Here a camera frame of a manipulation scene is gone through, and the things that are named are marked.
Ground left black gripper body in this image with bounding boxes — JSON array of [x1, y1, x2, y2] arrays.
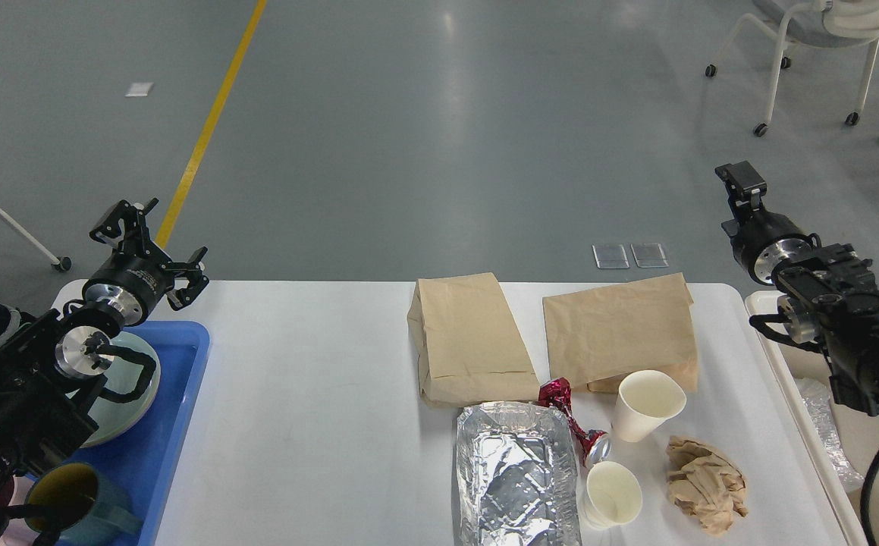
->
[[82, 255, 174, 326]]

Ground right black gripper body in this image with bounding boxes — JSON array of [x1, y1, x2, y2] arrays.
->
[[730, 213, 816, 284]]

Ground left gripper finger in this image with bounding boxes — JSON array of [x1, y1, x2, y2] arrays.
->
[[166, 246, 209, 311], [89, 199, 170, 262]]

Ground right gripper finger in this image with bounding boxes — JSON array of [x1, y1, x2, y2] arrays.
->
[[715, 160, 768, 237]]

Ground light green plate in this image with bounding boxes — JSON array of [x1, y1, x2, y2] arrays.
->
[[81, 331, 162, 448]]

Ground dark teal mug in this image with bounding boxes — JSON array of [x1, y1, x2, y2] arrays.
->
[[25, 463, 144, 545]]

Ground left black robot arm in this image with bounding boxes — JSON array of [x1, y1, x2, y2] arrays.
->
[[0, 199, 209, 545]]

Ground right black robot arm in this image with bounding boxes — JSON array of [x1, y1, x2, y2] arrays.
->
[[715, 160, 879, 544]]

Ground floor outlet plate right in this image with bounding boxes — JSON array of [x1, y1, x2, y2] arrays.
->
[[629, 243, 669, 268]]

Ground floor outlet plate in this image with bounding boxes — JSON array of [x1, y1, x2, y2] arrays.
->
[[592, 244, 631, 270], [629, 243, 669, 268]]

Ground floor outlet plate left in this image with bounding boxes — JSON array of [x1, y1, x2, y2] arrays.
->
[[592, 244, 631, 270]]

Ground clear plastic wrap in bin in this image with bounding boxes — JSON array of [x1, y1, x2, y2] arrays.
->
[[794, 378, 865, 493]]

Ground blue plastic tray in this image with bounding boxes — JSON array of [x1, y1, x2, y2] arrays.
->
[[22, 319, 211, 546]]

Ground white office chair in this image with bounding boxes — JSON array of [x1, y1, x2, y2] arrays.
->
[[704, 1, 879, 137]]

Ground right brown paper bag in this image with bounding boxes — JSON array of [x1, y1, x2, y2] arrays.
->
[[542, 273, 699, 393]]

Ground brown paper bag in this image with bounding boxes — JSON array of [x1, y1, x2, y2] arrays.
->
[[542, 273, 699, 393], [406, 272, 541, 407]]

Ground upper white paper cup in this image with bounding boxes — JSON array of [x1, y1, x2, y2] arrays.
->
[[612, 370, 686, 443]]

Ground white paper cup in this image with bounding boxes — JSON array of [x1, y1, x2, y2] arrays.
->
[[612, 370, 686, 443], [580, 460, 643, 529]]

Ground crumpled brown paper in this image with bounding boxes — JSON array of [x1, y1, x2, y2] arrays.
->
[[667, 435, 749, 537]]

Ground crushed red can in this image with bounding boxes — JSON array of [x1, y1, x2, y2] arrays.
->
[[538, 377, 611, 469]]

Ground pink mug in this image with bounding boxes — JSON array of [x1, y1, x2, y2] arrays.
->
[[0, 475, 34, 536]]

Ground left brown paper bag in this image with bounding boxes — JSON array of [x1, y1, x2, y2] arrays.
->
[[406, 272, 541, 407]]

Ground lower white paper cup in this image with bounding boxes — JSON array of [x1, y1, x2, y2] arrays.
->
[[580, 460, 643, 529]]

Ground aluminium foil container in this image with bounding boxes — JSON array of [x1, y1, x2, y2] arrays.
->
[[454, 401, 582, 545]]

